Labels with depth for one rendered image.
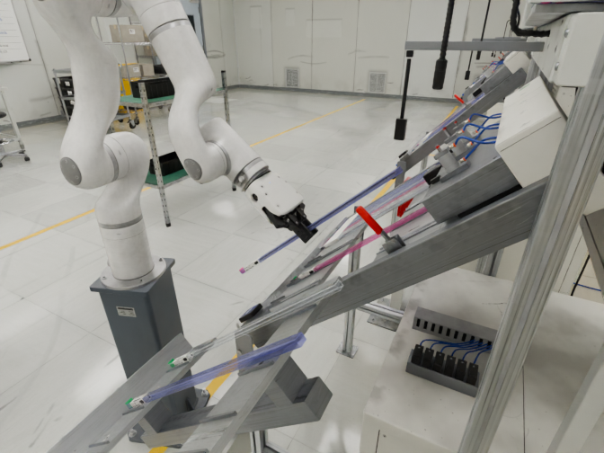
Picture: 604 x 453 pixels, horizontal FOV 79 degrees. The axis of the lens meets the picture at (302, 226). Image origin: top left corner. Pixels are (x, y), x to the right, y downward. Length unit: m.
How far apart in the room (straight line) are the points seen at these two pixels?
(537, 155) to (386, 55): 9.21
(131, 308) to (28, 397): 0.91
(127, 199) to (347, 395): 1.18
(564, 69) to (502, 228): 0.21
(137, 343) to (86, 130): 0.68
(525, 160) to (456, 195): 0.11
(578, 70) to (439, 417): 0.72
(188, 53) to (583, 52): 0.64
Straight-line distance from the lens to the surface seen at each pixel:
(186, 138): 0.76
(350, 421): 1.65
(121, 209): 1.11
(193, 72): 0.82
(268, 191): 0.77
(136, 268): 1.20
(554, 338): 1.26
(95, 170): 1.03
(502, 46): 0.79
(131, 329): 1.31
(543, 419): 1.04
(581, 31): 0.49
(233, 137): 0.82
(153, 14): 0.85
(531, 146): 0.57
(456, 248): 0.60
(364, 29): 9.89
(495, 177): 0.60
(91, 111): 1.03
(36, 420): 1.96
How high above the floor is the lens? 1.36
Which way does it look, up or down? 28 degrees down
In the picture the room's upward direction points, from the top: straight up
